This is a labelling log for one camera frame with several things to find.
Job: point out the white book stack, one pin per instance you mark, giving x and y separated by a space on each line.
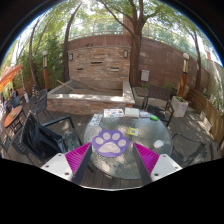
131 112

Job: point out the black patio chair left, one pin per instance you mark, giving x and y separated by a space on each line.
37 139

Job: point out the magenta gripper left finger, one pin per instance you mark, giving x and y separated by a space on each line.
70 166

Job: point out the round wooden side table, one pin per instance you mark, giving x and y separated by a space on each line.
13 121

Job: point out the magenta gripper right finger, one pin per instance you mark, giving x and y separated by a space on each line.
152 166

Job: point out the small white booklet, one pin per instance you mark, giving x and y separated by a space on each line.
144 114

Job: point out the colourful picture book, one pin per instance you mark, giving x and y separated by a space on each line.
111 113

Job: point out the white computer mouse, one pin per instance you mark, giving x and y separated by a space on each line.
158 144

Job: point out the white planter box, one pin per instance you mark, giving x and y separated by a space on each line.
180 106

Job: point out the grey utility box on wall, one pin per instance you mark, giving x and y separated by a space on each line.
145 75

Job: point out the stone fountain basin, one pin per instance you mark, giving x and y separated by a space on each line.
90 97

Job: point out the orange patio umbrella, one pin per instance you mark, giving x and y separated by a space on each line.
8 75

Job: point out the black chair right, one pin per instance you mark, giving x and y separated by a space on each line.
187 152

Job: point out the patterned booklet at table edge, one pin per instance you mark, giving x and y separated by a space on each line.
95 121

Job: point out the black mesh chair far left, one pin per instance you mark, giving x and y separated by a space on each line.
38 103

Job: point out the purple paw-shaped mouse pad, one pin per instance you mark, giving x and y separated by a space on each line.
110 143

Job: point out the yellow card packet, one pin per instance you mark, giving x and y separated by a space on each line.
133 131

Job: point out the round glass patio table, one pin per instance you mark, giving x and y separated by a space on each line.
124 166

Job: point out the dark metal chair behind table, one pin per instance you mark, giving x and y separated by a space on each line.
157 101

